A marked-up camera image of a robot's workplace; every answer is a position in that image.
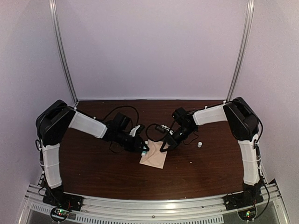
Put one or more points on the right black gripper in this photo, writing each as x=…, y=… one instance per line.
x=174, y=141

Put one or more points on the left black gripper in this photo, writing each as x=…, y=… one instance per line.
x=137, y=143

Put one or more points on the beige envelope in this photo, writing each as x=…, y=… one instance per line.
x=154, y=158

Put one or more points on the white glue stick cap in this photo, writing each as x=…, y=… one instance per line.
x=199, y=144

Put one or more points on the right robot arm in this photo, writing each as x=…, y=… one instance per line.
x=243, y=124

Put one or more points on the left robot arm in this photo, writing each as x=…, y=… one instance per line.
x=54, y=122

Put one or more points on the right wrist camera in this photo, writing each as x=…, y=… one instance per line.
x=163, y=129

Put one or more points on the aluminium front rail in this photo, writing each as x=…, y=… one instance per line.
x=205, y=210

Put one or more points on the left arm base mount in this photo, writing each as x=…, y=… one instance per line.
x=58, y=198

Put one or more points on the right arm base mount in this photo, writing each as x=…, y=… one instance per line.
x=249, y=197

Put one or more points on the left aluminium frame post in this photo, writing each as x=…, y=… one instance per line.
x=61, y=51

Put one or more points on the aluminium frame post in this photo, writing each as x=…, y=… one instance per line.
x=242, y=50
x=61, y=51

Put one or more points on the right aluminium frame post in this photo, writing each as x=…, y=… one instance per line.
x=242, y=50

